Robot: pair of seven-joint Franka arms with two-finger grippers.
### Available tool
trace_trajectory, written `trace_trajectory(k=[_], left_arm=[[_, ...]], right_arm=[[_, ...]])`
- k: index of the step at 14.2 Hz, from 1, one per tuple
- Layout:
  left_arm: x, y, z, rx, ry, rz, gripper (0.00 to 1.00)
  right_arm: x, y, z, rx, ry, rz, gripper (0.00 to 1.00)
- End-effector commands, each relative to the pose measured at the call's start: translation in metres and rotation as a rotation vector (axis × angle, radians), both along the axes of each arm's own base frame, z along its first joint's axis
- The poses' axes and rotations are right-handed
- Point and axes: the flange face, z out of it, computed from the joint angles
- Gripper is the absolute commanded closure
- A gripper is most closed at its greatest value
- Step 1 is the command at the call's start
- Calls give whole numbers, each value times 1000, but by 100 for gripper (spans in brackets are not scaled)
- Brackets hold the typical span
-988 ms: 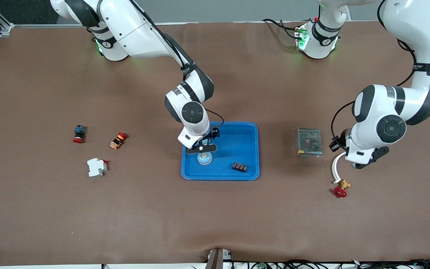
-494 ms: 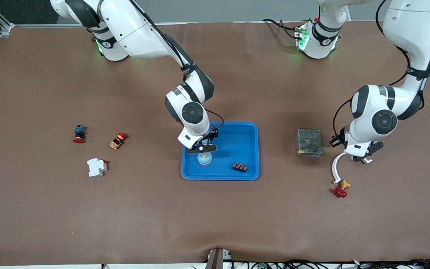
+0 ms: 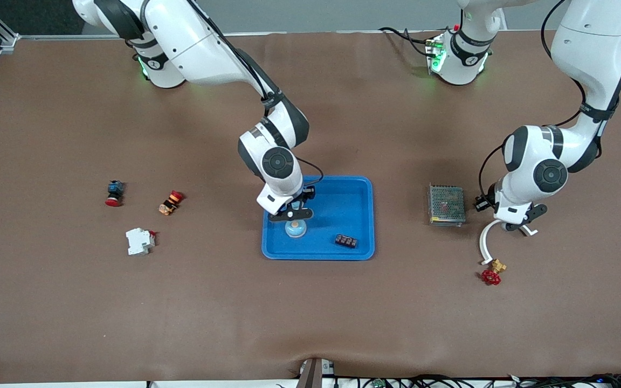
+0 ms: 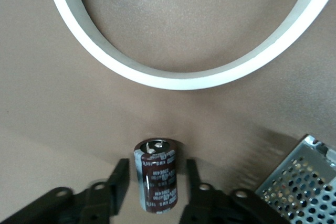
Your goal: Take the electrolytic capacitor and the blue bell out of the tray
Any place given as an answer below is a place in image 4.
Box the perforated metal power supply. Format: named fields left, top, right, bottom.
left=254, top=134, right=336, bottom=224

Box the white semicircular plastic bracket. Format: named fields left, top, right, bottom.
left=44, top=0, right=336, bottom=91

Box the brown table cover sheet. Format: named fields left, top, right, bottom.
left=0, top=0, right=336, bottom=224

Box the short brown capacitor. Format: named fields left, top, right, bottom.
left=133, top=136, right=179, bottom=214

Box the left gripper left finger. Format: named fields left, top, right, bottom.
left=0, top=157, right=131, bottom=224

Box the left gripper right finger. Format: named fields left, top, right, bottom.
left=181, top=158, right=289, bottom=224

